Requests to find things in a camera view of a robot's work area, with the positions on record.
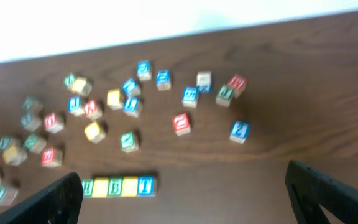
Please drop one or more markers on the blue P block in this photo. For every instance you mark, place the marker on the blue P block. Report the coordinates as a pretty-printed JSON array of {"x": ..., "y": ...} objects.
[{"x": 75, "y": 106}]

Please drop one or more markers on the green j block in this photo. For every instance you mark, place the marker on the green j block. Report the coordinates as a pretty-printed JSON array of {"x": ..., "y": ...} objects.
[
  {"x": 32, "y": 104},
  {"x": 224, "y": 95}
]

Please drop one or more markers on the blue T block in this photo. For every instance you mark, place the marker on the blue T block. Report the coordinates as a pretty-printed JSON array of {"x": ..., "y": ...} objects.
[{"x": 147, "y": 186}]

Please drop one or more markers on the green V block left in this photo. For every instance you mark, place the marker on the green V block left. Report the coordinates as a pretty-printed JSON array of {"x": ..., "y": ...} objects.
[{"x": 8, "y": 141}]

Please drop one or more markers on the green R block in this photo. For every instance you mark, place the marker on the green R block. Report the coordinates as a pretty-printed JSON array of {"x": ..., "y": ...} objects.
[{"x": 87, "y": 185}]

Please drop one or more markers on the green B block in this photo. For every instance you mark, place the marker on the green B block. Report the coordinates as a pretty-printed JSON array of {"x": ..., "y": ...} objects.
[{"x": 115, "y": 186}]

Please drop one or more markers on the blue L block lower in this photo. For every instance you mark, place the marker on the blue L block lower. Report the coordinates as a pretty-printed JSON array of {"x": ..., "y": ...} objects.
[{"x": 133, "y": 107}]

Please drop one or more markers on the green N block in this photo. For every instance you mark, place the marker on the green N block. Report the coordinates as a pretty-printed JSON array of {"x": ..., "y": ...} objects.
[{"x": 35, "y": 143}]

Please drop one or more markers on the red u block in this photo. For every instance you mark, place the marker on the red u block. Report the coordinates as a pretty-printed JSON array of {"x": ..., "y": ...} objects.
[
  {"x": 181, "y": 124},
  {"x": 53, "y": 123}
]

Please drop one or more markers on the green v block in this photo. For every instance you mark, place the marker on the green v block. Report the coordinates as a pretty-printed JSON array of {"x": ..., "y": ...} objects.
[
  {"x": 129, "y": 142},
  {"x": 8, "y": 141}
]

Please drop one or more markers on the blue 2 block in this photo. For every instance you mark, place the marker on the blue 2 block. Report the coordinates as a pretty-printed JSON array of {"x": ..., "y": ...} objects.
[{"x": 239, "y": 132}]

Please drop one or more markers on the blue 5 block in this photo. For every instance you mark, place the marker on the blue 5 block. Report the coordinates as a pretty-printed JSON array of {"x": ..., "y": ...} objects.
[{"x": 190, "y": 97}]

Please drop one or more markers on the red U block right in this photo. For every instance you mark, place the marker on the red U block right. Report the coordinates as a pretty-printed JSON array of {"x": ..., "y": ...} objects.
[{"x": 181, "y": 124}]

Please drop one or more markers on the yellow O block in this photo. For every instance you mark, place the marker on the yellow O block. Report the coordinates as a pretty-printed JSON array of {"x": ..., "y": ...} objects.
[
  {"x": 100, "y": 187},
  {"x": 130, "y": 186}
]

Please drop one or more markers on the red M block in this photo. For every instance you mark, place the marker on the red M block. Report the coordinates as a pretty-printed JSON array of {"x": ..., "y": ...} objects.
[{"x": 238, "y": 84}]

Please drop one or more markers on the blue D block top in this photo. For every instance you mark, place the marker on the blue D block top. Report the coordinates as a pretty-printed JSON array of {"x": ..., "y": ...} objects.
[{"x": 144, "y": 70}]

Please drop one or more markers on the green Z block top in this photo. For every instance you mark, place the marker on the green Z block top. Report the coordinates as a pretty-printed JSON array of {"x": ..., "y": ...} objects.
[{"x": 69, "y": 80}]

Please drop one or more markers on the green J block left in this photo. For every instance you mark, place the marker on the green J block left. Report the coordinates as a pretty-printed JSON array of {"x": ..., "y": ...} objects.
[{"x": 32, "y": 104}]

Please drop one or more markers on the yellow S block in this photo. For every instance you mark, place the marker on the yellow S block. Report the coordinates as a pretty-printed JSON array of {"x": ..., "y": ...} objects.
[{"x": 115, "y": 99}]

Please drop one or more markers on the green 4 block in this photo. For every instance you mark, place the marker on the green 4 block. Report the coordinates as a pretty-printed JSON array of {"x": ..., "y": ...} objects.
[{"x": 7, "y": 194}]

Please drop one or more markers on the green V block centre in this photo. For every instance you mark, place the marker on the green V block centre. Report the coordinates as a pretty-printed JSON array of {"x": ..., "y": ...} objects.
[{"x": 129, "y": 142}]

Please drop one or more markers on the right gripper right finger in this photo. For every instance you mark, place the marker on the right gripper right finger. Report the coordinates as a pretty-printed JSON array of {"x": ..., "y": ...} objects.
[{"x": 310, "y": 190}]

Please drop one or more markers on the green J block right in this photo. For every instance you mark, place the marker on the green J block right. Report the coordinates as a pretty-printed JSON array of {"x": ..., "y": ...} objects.
[{"x": 224, "y": 95}]

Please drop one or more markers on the red A block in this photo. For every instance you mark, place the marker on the red A block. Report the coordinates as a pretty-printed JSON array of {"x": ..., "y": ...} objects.
[{"x": 93, "y": 110}]

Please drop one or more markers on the red E block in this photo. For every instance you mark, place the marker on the red E block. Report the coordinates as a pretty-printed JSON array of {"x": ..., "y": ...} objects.
[{"x": 52, "y": 157}]

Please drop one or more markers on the yellow C block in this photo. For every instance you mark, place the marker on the yellow C block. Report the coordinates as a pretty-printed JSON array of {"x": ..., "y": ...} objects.
[{"x": 94, "y": 132}]

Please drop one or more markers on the red U block left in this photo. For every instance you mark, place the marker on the red U block left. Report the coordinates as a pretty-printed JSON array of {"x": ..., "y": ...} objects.
[{"x": 53, "y": 123}]

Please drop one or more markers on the blue D block right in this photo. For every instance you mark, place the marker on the blue D block right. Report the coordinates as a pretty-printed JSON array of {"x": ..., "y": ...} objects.
[{"x": 163, "y": 80}]

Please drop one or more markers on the plain X block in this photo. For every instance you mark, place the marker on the plain X block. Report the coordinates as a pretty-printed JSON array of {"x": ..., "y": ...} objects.
[{"x": 204, "y": 81}]

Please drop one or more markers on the blue L block upper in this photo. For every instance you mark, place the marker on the blue L block upper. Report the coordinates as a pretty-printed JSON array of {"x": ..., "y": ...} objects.
[{"x": 131, "y": 88}]

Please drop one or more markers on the blue l block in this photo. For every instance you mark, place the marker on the blue l block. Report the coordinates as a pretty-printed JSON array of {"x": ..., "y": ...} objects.
[
  {"x": 131, "y": 88},
  {"x": 133, "y": 107}
]

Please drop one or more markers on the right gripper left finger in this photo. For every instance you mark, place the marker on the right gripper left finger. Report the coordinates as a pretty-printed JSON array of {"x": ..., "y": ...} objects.
[{"x": 59, "y": 202}]

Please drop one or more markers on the yellow block beside V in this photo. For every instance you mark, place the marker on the yellow block beside V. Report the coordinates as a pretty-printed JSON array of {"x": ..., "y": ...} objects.
[{"x": 14, "y": 155}]

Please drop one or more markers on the blue d block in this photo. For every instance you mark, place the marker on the blue d block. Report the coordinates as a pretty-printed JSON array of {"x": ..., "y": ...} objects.
[
  {"x": 144, "y": 70},
  {"x": 163, "y": 80}
]

